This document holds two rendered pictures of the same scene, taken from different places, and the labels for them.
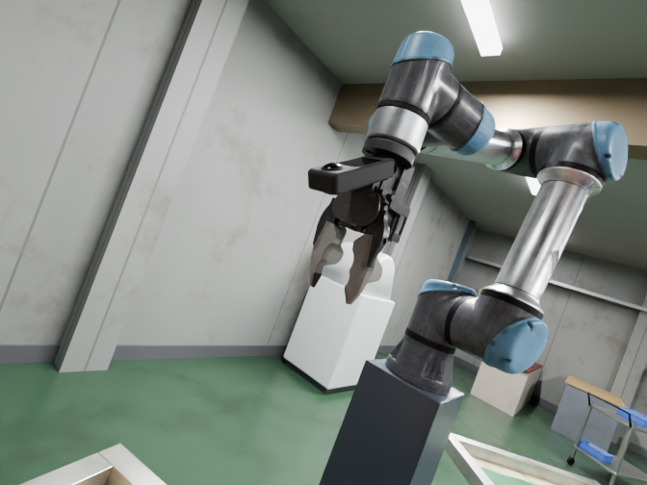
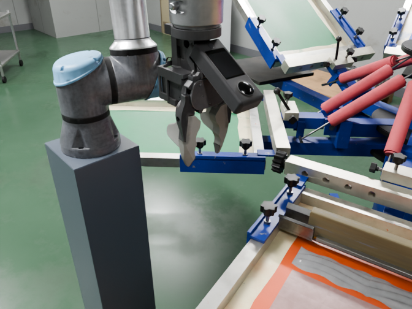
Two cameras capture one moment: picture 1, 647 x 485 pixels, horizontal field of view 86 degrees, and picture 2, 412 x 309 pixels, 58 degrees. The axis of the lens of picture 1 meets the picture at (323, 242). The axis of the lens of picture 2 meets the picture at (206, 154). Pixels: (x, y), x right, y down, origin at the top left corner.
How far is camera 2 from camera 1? 0.67 m
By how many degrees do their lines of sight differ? 82
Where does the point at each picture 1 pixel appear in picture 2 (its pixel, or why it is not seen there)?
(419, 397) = (126, 154)
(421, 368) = (110, 136)
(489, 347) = (154, 91)
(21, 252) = not seen: outside the picture
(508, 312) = (151, 59)
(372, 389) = (92, 181)
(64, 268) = not seen: outside the picture
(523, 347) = not seen: hidden behind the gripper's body
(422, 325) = (92, 108)
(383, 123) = (216, 14)
